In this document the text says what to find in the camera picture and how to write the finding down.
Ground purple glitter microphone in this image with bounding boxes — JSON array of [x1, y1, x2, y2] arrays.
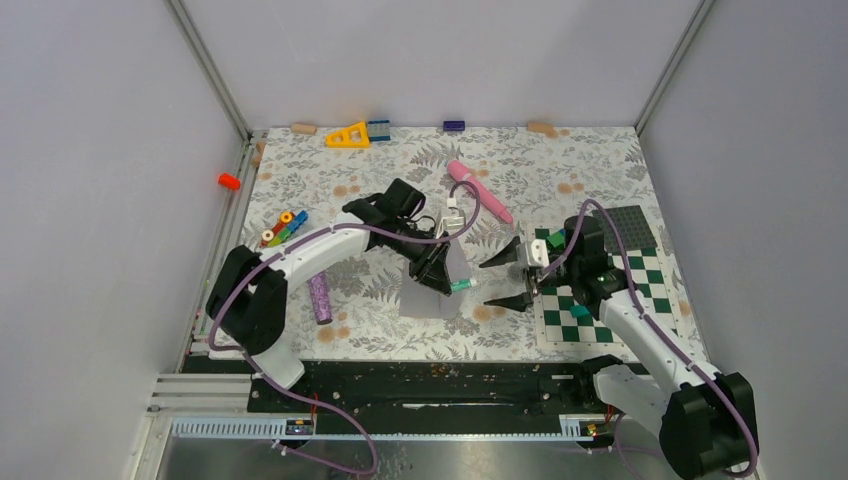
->
[[308, 272, 333, 325]]

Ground colourful lego toy stack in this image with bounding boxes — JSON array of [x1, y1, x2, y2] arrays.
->
[[259, 210, 308, 248]]

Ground teal block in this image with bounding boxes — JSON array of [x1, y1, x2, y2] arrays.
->
[[569, 304, 591, 318]]

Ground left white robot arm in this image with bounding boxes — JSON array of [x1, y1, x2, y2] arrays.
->
[[205, 179, 453, 411]]

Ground wooden block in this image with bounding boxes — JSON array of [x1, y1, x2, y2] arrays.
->
[[526, 121, 559, 138], [290, 123, 318, 136]]

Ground yellow triangle toy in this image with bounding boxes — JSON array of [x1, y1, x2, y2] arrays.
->
[[325, 121, 370, 149]]

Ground wooden block left back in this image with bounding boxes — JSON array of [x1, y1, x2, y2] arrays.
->
[[290, 123, 318, 136]]

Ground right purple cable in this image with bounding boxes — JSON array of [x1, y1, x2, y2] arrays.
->
[[539, 198, 762, 480]]

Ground floral table mat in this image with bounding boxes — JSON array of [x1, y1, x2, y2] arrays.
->
[[209, 125, 694, 364]]

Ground pink toy microphone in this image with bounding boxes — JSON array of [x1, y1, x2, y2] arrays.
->
[[447, 160, 514, 225]]

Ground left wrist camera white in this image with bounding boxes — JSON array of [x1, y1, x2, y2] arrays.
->
[[435, 197, 466, 238]]

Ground small green white bottle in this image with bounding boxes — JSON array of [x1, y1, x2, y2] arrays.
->
[[450, 278, 477, 292]]

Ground wooden block right back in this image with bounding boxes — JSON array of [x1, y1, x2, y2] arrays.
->
[[526, 121, 559, 138]]

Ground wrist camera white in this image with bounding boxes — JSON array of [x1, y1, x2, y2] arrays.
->
[[435, 197, 466, 238], [516, 239, 550, 269]]

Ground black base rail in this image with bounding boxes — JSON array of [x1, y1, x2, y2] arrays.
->
[[186, 357, 624, 437]]

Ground dark purple lego brick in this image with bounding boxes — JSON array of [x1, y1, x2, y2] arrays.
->
[[442, 120, 466, 132]]

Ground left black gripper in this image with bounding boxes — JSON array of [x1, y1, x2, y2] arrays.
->
[[389, 219, 453, 296]]

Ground blue grey lego brick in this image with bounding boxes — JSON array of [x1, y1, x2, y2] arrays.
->
[[366, 119, 391, 142]]

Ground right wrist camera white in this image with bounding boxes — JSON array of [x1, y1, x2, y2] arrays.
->
[[516, 239, 550, 269]]

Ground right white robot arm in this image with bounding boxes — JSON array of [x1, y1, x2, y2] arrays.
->
[[482, 216, 759, 479]]

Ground orange red cylinder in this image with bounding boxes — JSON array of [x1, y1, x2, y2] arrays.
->
[[217, 173, 241, 191]]

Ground lego toy on chessboard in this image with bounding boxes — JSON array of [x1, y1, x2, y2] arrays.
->
[[545, 229, 566, 251]]

